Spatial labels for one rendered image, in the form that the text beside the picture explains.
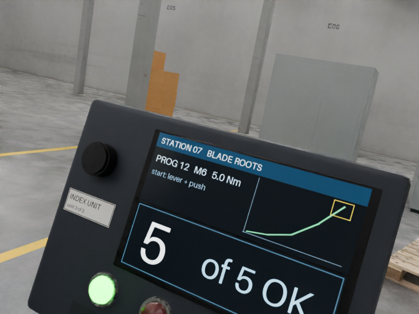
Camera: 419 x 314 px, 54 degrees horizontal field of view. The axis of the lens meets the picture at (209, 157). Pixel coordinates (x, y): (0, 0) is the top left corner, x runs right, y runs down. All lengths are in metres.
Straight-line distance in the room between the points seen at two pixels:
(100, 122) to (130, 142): 0.04
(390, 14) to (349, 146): 6.10
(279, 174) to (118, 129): 0.14
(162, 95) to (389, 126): 7.02
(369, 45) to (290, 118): 5.57
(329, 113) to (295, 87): 0.79
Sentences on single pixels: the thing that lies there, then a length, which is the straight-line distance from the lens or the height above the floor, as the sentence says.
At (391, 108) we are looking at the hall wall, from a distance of 12.79.
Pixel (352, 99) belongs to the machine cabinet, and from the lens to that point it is 7.73.
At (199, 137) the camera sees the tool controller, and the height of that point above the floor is 1.25.
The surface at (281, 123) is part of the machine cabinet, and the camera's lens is 7.98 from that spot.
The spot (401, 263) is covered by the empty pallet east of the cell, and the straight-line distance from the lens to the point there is 3.65.
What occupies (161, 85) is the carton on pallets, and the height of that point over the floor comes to 0.94.
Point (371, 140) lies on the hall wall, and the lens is 12.84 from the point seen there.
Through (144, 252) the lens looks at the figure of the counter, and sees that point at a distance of 0.32.
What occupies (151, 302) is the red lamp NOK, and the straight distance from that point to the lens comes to 0.32.
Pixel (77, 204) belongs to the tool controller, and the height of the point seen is 1.17.
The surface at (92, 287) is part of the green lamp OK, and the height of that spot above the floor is 1.12.
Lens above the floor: 1.29
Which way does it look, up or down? 11 degrees down
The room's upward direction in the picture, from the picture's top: 11 degrees clockwise
